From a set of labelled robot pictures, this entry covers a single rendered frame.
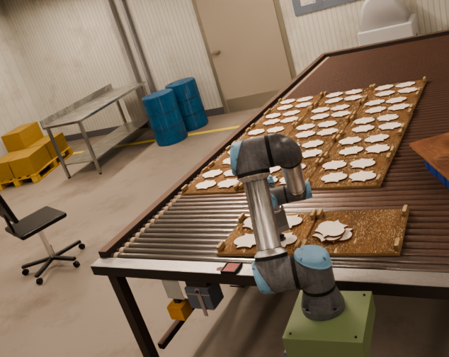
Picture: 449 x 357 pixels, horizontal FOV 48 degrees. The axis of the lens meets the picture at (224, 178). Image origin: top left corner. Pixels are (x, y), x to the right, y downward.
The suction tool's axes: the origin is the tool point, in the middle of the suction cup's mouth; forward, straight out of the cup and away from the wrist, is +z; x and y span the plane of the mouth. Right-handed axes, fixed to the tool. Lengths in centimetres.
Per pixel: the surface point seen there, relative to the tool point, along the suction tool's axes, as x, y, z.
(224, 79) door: -595, -146, 37
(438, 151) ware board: -3, -89, -9
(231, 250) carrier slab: -10.5, 22.0, 1.4
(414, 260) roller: 47, -36, 4
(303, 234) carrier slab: 1.9, -10.1, 1.4
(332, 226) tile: 10.4, -21.3, -1.9
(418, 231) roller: 32, -49, 3
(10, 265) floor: -325, 200, 95
